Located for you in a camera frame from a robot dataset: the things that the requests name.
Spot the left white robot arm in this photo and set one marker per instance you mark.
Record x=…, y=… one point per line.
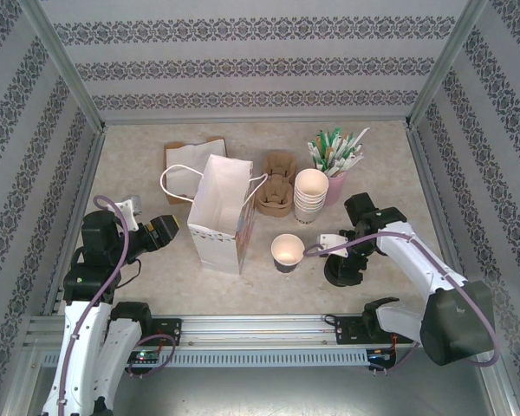
x=80, y=346

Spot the white tissue paper sheet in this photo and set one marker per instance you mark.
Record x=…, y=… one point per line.
x=186, y=154

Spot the aluminium side bar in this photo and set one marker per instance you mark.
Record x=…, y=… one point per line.
x=93, y=160
x=424, y=173

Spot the left aluminium side bar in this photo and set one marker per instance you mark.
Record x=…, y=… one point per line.
x=93, y=160

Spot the small circuit board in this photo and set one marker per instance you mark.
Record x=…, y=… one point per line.
x=379, y=354
x=145, y=356

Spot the right aluminium side bar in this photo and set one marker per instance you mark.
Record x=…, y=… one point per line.
x=424, y=173

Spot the left small circuit board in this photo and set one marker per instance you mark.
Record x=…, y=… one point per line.
x=145, y=356

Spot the aluminium frame post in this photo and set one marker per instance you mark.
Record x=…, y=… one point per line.
x=60, y=56
x=450, y=56

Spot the white patterned paper gift bag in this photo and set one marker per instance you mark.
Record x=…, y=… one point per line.
x=216, y=190

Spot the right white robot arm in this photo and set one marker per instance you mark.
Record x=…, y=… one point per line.
x=416, y=260

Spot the left aluminium frame post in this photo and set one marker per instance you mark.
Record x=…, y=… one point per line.
x=60, y=56

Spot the right black mount plate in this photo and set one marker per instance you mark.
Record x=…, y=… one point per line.
x=344, y=329

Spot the stack of black cup lids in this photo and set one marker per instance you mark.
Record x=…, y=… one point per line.
x=329, y=278

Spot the brown paper sheet stack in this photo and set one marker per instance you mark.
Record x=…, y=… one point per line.
x=177, y=198

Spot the dark sleeved paper coffee cup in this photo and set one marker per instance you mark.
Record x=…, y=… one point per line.
x=286, y=249

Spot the black mount plate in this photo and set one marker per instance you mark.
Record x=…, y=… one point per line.
x=344, y=329
x=173, y=331

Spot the right small circuit board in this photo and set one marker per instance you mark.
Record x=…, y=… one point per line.
x=379, y=354

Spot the stack of white paper cups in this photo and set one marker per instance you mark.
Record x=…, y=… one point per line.
x=311, y=184

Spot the left black mount plate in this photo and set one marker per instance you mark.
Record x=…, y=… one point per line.
x=173, y=331

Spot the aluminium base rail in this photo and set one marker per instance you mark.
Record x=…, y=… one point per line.
x=260, y=329

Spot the right aluminium frame post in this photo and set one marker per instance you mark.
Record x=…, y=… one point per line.
x=450, y=56

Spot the green tipped wrapped straw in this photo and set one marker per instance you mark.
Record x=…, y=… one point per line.
x=314, y=151
x=344, y=145
x=321, y=145
x=334, y=138

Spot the long white wrapped straw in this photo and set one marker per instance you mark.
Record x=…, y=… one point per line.
x=357, y=141

